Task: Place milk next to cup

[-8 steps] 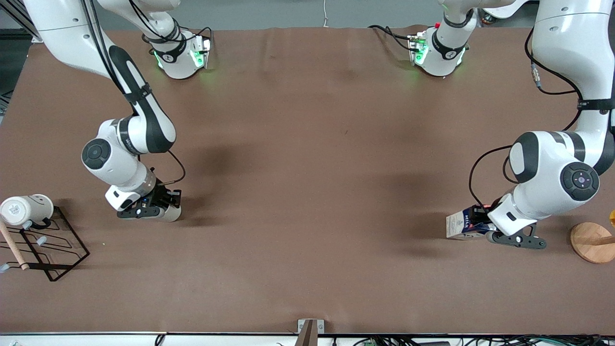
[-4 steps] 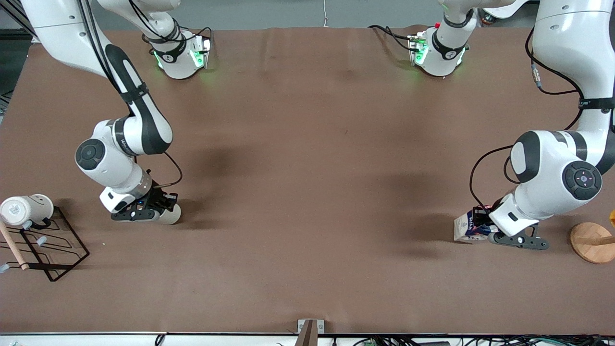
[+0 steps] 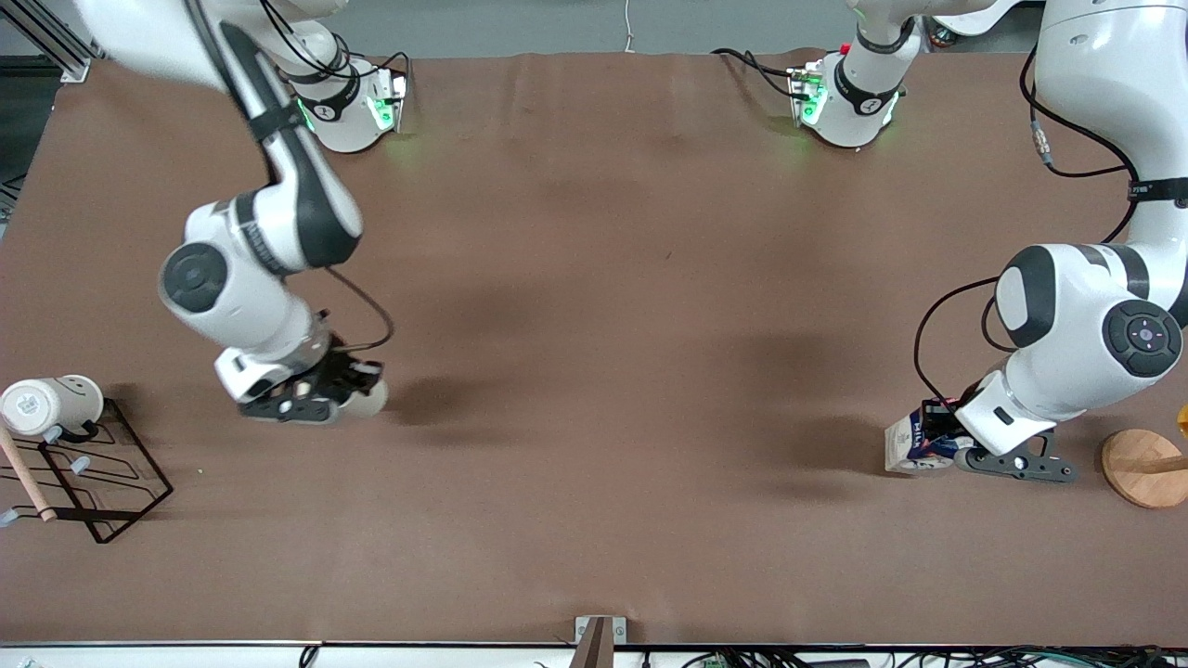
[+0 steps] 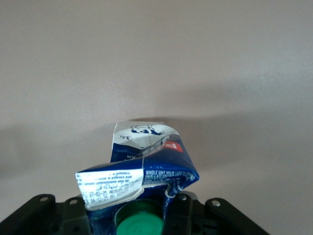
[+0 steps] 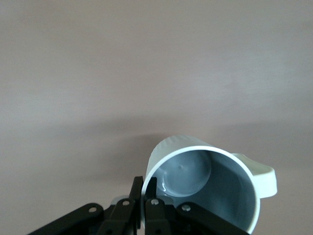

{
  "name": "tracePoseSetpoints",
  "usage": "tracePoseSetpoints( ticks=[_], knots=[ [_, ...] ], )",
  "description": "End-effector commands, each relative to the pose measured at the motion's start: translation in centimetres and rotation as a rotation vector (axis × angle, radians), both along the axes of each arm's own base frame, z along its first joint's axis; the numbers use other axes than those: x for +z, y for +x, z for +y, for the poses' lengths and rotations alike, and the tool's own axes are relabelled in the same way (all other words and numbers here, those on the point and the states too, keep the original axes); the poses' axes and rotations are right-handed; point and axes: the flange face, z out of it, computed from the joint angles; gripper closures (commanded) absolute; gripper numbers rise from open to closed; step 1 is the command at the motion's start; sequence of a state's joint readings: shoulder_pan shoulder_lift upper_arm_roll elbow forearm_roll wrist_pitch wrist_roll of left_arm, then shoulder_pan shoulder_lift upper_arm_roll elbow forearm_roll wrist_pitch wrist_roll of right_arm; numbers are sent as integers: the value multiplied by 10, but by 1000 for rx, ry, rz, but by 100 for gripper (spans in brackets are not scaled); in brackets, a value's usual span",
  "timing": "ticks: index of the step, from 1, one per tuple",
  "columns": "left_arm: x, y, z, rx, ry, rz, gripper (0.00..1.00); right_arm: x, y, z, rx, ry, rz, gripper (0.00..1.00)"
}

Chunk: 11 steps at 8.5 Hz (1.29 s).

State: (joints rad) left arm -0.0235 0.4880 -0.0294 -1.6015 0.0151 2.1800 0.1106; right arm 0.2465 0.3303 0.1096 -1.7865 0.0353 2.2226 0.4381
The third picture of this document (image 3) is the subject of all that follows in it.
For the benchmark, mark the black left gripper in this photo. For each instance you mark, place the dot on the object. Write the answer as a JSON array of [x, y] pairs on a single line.
[[939, 422]]

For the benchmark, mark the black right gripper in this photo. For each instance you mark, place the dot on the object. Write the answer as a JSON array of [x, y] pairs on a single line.
[[341, 368]]

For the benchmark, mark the grey ceramic cup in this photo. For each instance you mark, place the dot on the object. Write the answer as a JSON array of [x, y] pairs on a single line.
[[373, 399]]

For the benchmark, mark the blue white milk carton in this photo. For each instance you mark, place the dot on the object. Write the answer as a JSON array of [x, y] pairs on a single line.
[[905, 450]]

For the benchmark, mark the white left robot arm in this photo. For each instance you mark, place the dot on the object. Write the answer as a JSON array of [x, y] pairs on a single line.
[[1067, 315]]

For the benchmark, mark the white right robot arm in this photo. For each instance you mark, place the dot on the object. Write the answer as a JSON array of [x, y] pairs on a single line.
[[278, 232]]

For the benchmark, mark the round wooden stand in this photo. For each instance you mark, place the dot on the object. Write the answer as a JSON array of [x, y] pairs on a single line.
[[1146, 468]]

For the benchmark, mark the yellow object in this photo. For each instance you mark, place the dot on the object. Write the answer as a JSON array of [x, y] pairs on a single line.
[[1183, 420]]

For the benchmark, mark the white smiley mug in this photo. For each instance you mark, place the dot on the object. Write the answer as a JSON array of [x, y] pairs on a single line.
[[51, 404]]

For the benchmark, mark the wooden rod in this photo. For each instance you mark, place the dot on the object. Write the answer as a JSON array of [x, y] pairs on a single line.
[[28, 482]]

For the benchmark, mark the grey metal bracket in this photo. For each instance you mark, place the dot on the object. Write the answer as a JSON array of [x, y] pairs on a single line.
[[599, 635]]

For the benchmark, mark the aluminium frame profile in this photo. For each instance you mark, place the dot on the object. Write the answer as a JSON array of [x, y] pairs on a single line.
[[56, 51]]

